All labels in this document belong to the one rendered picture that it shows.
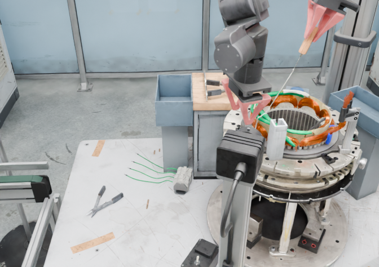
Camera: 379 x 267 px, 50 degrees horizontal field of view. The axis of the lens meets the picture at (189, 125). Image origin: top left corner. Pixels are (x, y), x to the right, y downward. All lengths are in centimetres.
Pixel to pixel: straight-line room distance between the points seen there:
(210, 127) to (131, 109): 200
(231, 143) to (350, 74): 101
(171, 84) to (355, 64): 58
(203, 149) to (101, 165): 36
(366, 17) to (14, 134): 244
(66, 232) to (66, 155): 161
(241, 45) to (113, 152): 82
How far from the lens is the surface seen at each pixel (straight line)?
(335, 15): 87
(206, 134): 121
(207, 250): 105
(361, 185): 130
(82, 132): 297
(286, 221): 102
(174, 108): 116
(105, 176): 135
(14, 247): 229
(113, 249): 114
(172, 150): 128
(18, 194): 147
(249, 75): 82
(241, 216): 49
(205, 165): 129
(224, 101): 115
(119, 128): 296
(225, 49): 74
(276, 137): 87
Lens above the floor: 165
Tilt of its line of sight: 34 degrees down
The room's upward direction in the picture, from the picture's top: straight up
